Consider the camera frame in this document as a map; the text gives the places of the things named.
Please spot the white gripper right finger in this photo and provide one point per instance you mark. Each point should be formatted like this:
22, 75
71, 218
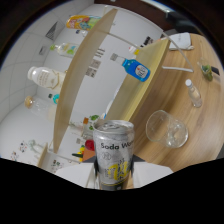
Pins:
150, 171

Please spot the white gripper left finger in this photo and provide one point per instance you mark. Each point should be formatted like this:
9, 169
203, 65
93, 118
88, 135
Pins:
76, 173

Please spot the silver soda water can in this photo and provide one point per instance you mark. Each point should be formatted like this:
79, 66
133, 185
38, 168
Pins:
113, 153

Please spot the clear bottle with white cap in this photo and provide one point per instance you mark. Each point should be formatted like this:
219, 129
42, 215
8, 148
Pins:
195, 95

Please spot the glass jar with green garnish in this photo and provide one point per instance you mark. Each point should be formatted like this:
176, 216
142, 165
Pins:
207, 70

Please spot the clear drinking glass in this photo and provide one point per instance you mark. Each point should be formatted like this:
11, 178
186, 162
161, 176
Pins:
168, 130

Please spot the clear bottle with orange cap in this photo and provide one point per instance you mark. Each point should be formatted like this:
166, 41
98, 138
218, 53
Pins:
80, 126

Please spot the glass bottle with cork lid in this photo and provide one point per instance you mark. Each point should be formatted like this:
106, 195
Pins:
41, 107

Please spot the small teal bottle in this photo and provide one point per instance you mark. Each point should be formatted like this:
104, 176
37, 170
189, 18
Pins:
55, 98

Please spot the two-tier wooden shelf rack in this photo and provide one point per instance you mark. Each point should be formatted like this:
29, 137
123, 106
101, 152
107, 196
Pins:
80, 76

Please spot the large white bottle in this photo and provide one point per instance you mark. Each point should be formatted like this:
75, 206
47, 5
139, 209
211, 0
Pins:
46, 77

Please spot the blue liquid bottle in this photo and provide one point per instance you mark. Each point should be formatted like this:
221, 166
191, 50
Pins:
136, 69

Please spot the clear bottle with green cap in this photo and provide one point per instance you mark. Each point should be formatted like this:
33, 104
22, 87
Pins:
65, 49

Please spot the white notebook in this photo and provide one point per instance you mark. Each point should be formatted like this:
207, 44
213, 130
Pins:
181, 40

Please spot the ceiling air vent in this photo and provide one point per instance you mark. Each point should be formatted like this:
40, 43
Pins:
55, 30

